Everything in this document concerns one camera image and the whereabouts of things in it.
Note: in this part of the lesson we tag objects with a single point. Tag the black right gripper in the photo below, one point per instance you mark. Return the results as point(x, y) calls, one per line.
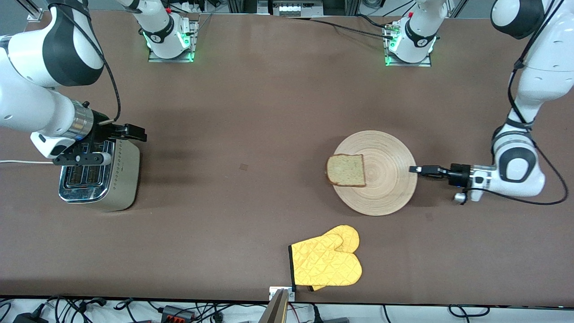
point(106, 132)

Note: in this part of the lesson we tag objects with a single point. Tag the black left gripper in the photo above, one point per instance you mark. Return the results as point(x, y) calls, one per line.
point(458, 172)

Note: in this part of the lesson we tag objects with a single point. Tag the round wooden plate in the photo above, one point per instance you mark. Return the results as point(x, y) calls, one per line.
point(385, 184)

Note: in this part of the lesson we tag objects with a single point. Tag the brown bread slice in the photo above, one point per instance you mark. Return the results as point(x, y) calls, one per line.
point(345, 170)

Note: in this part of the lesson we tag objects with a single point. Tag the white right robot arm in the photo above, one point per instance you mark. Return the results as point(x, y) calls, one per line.
point(27, 107)

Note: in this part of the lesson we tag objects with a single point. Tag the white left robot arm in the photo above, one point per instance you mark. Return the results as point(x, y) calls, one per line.
point(542, 67)

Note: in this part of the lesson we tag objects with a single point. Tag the silver two-slot toaster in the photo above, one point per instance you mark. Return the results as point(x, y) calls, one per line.
point(123, 179)

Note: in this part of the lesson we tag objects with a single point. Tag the yellow quilted oven mitt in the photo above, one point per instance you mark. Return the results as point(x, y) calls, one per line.
point(350, 235)
point(327, 267)

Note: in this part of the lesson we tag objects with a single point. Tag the red and black connector block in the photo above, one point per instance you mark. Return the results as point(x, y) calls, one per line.
point(177, 312)

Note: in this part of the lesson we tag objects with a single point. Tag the white power strip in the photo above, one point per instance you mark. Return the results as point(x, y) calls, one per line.
point(296, 10)

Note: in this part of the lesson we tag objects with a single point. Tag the black power adapter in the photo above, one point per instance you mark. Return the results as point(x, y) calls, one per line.
point(29, 318)

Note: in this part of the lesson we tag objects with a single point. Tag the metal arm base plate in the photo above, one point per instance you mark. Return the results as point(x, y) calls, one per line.
point(170, 57)
point(408, 64)

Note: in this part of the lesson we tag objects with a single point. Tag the silver table corner bracket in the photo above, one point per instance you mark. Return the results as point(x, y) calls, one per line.
point(35, 15)

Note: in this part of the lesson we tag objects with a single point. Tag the small silver mount bracket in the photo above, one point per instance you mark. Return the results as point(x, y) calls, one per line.
point(272, 292)

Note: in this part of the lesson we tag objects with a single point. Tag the aluminium camera mount bar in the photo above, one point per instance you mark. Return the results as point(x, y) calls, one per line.
point(276, 312)

